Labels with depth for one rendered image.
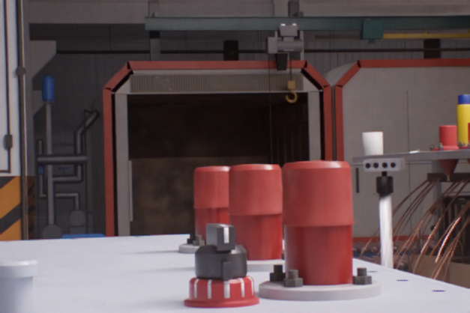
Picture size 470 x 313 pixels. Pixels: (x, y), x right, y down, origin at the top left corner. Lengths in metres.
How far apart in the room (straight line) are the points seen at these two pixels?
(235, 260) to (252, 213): 0.37
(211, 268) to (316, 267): 0.11
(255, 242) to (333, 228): 0.33
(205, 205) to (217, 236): 0.72
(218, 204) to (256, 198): 0.33
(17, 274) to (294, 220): 0.29
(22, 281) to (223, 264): 0.19
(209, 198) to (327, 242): 0.66
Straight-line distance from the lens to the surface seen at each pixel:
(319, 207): 1.11
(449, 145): 4.07
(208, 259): 1.06
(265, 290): 1.12
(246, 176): 1.44
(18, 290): 0.98
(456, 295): 1.14
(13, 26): 11.77
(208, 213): 1.76
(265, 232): 1.44
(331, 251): 1.12
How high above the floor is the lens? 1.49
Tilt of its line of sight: 1 degrees up
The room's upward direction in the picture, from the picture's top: 1 degrees counter-clockwise
